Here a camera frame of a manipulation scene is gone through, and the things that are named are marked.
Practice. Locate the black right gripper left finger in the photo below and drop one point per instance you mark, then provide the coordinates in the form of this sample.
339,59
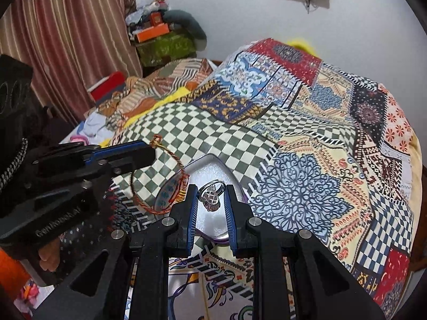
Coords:
171,236

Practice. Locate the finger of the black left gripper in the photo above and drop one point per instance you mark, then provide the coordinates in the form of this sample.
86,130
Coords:
38,209
127,157

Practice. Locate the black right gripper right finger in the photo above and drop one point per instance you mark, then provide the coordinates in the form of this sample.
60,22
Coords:
251,237

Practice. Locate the purple heart-shaped tin box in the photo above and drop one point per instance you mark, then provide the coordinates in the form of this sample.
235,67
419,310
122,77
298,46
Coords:
210,171

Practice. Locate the pink cloth item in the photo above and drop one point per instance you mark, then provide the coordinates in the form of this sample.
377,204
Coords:
79,138

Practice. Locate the striped brown orange blanket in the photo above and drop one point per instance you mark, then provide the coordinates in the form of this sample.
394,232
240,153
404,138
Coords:
136,95

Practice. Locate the red white box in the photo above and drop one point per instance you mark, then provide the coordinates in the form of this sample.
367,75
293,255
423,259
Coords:
107,85

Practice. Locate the colourful patchwork bedspread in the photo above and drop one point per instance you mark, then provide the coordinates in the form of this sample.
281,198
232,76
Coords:
312,146

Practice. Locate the green patterned covered stand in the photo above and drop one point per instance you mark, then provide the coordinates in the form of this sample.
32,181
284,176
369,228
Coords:
165,48

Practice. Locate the striped red brown curtain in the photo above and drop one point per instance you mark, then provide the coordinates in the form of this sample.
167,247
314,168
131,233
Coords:
70,44

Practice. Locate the orange box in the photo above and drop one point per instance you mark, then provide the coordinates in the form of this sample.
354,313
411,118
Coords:
151,32

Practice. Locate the dark grey plush pillow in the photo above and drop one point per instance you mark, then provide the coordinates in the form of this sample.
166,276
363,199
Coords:
188,22

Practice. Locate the yellow plush toy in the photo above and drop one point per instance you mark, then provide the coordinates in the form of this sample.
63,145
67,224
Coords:
302,45

